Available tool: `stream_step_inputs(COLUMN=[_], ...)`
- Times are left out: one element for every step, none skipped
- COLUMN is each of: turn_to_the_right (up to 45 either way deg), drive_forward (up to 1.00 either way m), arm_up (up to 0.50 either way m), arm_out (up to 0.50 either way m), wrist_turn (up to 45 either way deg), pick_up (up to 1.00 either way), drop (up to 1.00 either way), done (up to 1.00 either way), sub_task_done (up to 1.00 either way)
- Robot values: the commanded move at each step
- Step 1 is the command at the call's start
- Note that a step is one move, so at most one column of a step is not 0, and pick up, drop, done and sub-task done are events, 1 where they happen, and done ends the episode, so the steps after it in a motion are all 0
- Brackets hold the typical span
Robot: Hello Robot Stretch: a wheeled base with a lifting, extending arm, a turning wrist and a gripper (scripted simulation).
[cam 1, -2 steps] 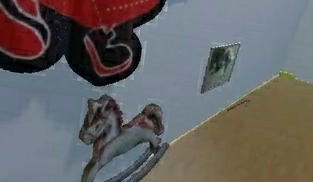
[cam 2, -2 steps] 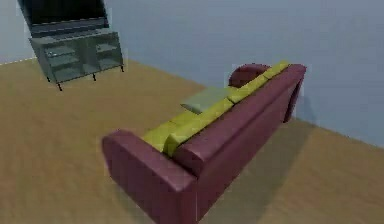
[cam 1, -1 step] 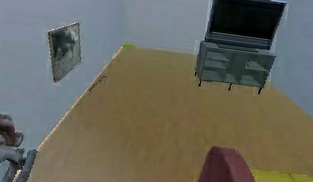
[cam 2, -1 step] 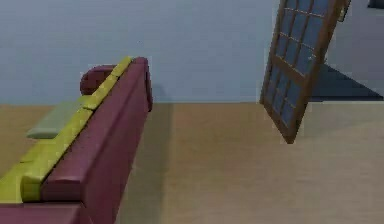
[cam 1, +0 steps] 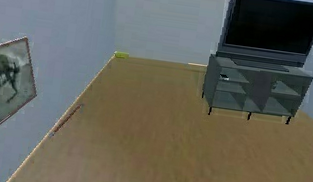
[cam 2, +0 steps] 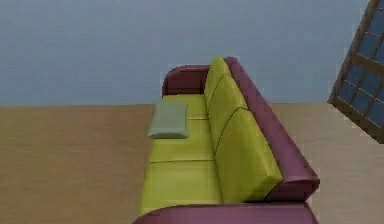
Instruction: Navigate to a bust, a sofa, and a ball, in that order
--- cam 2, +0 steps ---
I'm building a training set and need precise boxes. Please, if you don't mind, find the pale green pillow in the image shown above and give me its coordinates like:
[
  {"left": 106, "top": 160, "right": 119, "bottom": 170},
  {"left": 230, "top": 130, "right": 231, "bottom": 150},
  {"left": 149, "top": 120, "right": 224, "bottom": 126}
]
[{"left": 147, "top": 101, "right": 190, "bottom": 140}]

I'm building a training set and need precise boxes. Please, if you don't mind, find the brown framed window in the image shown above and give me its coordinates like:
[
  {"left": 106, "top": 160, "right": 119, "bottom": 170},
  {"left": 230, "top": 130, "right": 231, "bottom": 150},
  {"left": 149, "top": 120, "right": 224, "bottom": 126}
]
[{"left": 327, "top": 0, "right": 384, "bottom": 145}]

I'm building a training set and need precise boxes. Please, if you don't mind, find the maroon sofa with green cushions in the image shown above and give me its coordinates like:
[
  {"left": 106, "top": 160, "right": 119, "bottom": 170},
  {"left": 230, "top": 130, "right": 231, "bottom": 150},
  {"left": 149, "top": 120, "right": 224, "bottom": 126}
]
[{"left": 132, "top": 55, "right": 321, "bottom": 224}]

